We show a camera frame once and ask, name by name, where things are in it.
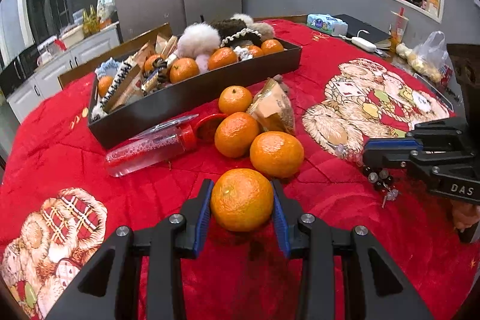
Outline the tray mandarin middle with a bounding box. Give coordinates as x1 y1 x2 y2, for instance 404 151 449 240
169 58 200 84

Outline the black microwave oven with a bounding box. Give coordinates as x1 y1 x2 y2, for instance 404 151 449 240
0 45 39 97

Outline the black white frilled scrunchie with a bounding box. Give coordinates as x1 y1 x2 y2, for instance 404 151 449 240
220 28 262 48

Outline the tray mandarin left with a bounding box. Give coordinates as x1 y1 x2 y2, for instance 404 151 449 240
143 54 163 73

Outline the dark cardboard tray box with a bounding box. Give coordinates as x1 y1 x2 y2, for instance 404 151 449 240
88 40 302 149

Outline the white fluffy pompom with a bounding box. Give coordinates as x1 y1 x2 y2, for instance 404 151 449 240
177 23 221 58

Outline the beige fluffy pompom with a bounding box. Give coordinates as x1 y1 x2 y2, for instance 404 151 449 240
250 22 275 41

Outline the tray mandarin far right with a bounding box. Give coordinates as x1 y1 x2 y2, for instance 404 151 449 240
261 39 284 55

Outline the black white hair clip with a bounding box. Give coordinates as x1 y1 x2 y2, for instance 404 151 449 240
96 58 141 111

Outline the cream fluffy pompom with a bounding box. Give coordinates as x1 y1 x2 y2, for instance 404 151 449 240
231 13 254 25

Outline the blue tissue pack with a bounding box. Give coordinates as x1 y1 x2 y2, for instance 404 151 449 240
307 14 348 37

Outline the mandarin orange cluster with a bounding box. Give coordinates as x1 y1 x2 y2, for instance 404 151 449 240
210 168 273 232

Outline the dark bead bracelet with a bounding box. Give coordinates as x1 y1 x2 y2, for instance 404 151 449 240
360 165 401 208

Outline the person's right hand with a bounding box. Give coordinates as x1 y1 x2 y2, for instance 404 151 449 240
451 200 480 230

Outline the plastic bag of snacks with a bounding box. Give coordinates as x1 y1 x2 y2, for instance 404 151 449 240
395 31 453 87

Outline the red cap water bottle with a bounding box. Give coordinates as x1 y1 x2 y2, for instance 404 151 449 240
105 113 227 177

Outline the white kitchen cabinet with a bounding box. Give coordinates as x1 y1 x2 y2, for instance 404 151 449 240
7 22 120 123

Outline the white power adapter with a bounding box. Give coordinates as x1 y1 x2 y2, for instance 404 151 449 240
351 37 377 53

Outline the brown knitted plush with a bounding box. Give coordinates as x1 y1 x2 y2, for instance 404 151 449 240
210 19 247 40

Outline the red quilted blanket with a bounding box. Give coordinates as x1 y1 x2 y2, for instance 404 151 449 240
1 20 479 319

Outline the brown snack box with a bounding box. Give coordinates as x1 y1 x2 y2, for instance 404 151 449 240
103 65 143 113

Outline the brown pyramid snack packet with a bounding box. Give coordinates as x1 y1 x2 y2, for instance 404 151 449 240
247 78 295 136

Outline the white small figurine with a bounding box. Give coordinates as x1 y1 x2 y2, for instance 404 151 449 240
233 46 254 62

